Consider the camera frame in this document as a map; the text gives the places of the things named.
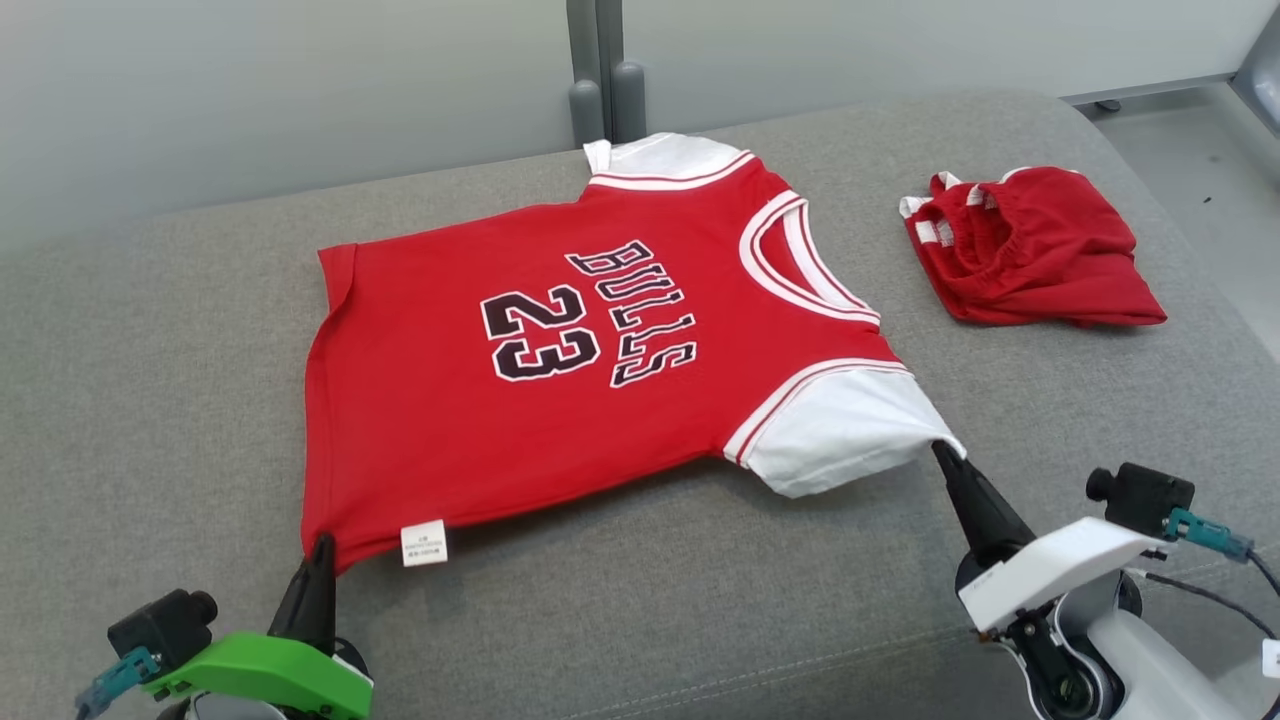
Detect grey vertical partition frame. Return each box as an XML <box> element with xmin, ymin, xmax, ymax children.
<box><xmin>565</xmin><ymin>0</ymin><xmax>623</xmax><ymax>86</ymax></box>

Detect red Bulls 23 jersey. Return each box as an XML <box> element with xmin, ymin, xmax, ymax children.
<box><xmin>300</xmin><ymin>132</ymin><xmax>968</xmax><ymax>576</ymax></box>

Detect red shorts white stripes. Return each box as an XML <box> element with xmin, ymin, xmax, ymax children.
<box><xmin>898</xmin><ymin>166</ymin><xmax>1169</xmax><ymax>329</ymax></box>

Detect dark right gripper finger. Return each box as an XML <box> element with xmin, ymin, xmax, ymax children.
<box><xmin>945</xmin><ymin>445</ymin><xmax>1038</xmax><ymax>549</ymax></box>
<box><xmin>930</xmin><ymin>441</ymin><xmax>1001</xmax><ymax>566</ymax></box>

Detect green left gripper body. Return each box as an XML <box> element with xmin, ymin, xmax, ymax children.
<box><xmin>140</xmin><ymin>632</ymin><xmax>374</xmax><ymax>720</ymax></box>

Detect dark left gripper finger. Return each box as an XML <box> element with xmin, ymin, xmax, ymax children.
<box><xmin>268</xmin><ymin>545</ymin><xmax>319</xmax><ymax>651</ymax></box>
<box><xmin>310</xmin><ymin>533</ymin><xmax>338</xmax><ymax>656</ymax></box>

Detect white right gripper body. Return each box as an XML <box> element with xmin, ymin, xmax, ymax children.
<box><xmin>957</xmin><ymin>516</ymin><xmax>1166</xmax><ymax>636</ymax></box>

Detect grey fabric sofa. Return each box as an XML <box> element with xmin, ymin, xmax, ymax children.
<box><xmin>0</xmin><ymin>90</ymin><xmax>1280</xmax><ymax>720</ymax></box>

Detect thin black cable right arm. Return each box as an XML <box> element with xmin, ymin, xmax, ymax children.
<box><xmin>1140</xmin><ymin>568</ymin><xmax>1280</xmax><ymax>641</ymax></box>

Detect black cable teal plug right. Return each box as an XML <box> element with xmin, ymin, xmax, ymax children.
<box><xmin>1163</xmin><ymin>508</ymin><xmax>1280</xmax><ymax>601</ymax></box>

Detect grey metal stand leg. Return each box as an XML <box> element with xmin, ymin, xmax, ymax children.
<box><xmin>1232</xmin><ymin>8</ymin><xmax>1280</xmax><ymax>139</ymax></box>

